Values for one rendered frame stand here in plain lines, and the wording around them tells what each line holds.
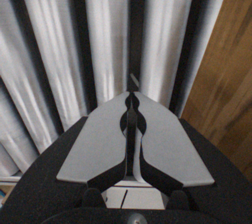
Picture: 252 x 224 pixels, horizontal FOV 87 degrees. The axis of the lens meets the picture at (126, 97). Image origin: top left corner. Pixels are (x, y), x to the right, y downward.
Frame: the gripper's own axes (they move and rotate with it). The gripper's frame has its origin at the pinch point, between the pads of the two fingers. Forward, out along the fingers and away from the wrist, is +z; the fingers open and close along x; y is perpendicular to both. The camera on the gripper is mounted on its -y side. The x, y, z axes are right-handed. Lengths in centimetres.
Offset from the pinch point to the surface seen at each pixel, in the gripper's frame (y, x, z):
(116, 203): 243, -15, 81
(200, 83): 0.6, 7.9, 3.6
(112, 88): 2.3, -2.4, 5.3
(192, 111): 4.0, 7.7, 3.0
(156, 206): 250, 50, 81
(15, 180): 27.9, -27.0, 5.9
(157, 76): 0.5, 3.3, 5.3
